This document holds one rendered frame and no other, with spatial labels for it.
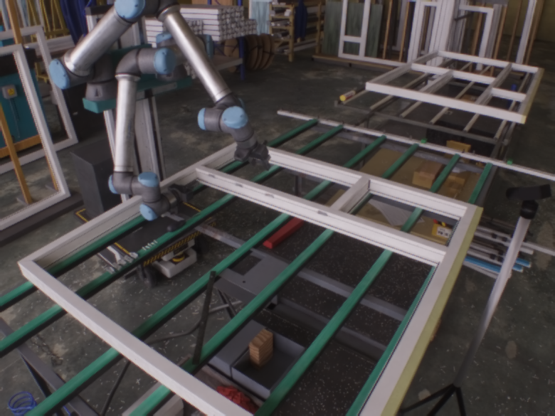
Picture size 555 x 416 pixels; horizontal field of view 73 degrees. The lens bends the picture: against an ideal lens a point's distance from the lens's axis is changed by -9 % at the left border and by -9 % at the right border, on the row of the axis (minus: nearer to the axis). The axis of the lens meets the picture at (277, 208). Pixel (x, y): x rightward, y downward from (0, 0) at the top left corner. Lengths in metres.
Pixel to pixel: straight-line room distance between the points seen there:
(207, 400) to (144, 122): 1.99
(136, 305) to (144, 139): 1.10
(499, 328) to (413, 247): 1.28
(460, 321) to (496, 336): 0.23
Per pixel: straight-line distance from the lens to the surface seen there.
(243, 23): 6.91
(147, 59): 1.95
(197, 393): 1.21
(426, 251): 1.78
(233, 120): 1.59
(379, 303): 1.62
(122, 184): 1.94
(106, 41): 1.97
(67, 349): 2.76
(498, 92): 4.52
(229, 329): 1.44
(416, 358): 1.33
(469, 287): 3.13
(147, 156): 2.87
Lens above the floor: 1.94
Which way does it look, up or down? 32 degrees down
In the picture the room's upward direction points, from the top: straight up
